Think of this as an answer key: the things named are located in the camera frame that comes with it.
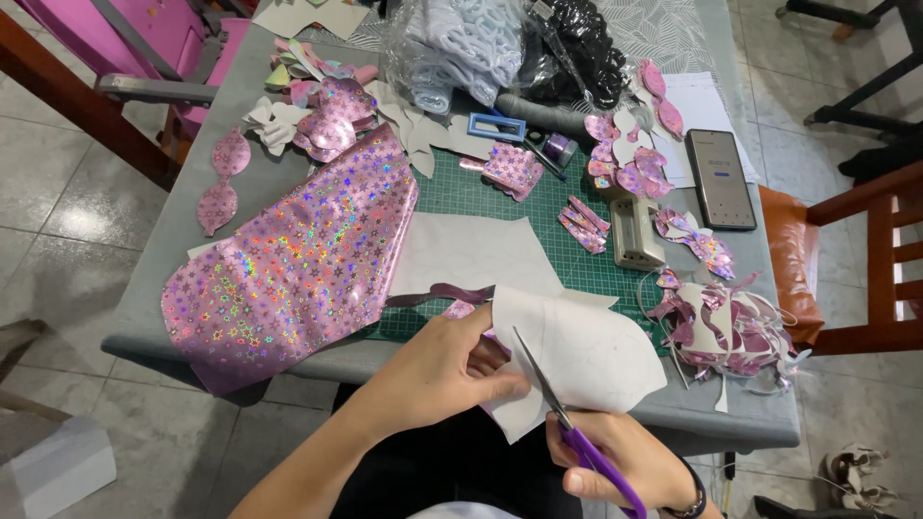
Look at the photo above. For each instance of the bag of black clips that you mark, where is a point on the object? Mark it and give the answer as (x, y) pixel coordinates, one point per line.
(577, 50)

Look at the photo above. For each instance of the beige sandals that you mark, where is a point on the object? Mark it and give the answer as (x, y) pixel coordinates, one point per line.
(858, 476)

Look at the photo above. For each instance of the beige hole punch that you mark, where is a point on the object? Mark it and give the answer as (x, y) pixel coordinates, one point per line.
(636, 234)

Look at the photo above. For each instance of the person's black trousers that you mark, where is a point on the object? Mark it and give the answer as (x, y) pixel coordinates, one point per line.
(461, 468)

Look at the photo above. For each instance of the heap of foil offcuts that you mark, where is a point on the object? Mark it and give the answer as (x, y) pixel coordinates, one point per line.
(721, 331)

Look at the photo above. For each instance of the green cutting mat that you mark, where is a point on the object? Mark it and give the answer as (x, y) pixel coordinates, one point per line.
(505, 209)

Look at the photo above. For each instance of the black smartphone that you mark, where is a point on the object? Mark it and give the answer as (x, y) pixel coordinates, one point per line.
(719, 180)

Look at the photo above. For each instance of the white box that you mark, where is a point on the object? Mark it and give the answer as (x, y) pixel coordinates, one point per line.
(61, 465)

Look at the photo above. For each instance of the pink foil double oval cutout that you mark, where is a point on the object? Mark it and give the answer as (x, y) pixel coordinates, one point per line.
(660, 97)
(222, 184)

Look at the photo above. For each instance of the white backed foil sheet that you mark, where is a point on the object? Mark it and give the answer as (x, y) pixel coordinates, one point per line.
(598, 353)

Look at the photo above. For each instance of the bag of pale blue clips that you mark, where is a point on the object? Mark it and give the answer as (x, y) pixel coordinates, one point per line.
(454, 50)

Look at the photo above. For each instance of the stack of pink star squares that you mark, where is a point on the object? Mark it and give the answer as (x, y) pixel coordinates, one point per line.
(513, 170)

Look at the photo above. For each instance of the dark pen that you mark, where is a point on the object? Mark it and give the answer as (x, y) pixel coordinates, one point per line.
(541, 157)

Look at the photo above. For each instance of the white bow cutouts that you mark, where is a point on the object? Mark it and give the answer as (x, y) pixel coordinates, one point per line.
(272, 124)

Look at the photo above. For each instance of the black chair legs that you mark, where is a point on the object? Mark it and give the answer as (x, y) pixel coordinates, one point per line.
(880, 86)

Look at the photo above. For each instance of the white sheet piece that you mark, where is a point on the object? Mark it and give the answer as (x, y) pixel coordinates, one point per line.
(469, 252)

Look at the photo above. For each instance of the brown wooden frame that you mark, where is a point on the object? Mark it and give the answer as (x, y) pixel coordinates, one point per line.
(79, 101)

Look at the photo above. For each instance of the person's left hand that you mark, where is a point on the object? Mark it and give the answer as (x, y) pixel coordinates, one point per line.
(425, 375)

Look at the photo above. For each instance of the pink foil strips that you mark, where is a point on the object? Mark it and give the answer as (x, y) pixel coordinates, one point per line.
(584, 223)

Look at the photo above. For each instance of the leaf patterned cloth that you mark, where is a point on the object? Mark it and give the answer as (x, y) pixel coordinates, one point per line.
(663, 36)

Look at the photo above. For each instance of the pile of pink petal cutouts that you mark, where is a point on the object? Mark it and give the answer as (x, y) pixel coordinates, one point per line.
(627, 162)

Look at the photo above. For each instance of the purple glitter jar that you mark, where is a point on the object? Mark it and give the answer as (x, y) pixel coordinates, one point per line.
(557, 148)

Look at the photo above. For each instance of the white cut paper piece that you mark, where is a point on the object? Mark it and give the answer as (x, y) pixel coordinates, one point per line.
(310, 14)

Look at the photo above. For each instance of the pink plastic chair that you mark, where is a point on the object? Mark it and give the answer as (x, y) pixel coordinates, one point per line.
(158, 36)

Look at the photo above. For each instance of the blue rectangular hair clip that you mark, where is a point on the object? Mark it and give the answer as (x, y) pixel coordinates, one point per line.
(496, 127)

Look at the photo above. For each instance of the black wristband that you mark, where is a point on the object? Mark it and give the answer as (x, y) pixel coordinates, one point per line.
(696, 497)

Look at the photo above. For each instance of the wooden chair with orange cushion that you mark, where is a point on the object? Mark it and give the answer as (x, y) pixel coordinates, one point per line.
(865, 252)

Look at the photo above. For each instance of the grey thread spool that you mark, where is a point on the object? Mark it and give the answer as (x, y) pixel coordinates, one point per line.
(541, 112)

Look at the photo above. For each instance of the large pink holographic star sheet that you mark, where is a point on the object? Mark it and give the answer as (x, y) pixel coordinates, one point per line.
(288, 267)

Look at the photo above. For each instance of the pink and white curved cutouts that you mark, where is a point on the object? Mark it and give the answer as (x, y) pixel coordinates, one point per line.
(703, 245)

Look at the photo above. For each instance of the grey white leaf cutouts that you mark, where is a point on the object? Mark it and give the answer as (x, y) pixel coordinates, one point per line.
(425, 133)

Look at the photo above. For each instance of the dark pink foil strip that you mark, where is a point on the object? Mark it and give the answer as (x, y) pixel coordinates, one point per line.
(440, 294)

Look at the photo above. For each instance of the white paper sheet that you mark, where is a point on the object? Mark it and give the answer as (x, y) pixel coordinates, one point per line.
(696, 101)

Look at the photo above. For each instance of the grey tablecloth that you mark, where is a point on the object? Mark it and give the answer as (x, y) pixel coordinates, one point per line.
(166, 288)

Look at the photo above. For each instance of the pile of pastel cutouts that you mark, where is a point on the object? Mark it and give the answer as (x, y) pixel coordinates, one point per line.
(310, 68)

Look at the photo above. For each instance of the pile of pink bow cutouts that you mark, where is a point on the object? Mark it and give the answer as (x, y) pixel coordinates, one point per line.
(335, 119)

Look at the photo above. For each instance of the person's right hand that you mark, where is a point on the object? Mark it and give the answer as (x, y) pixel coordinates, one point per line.
(627, 461)

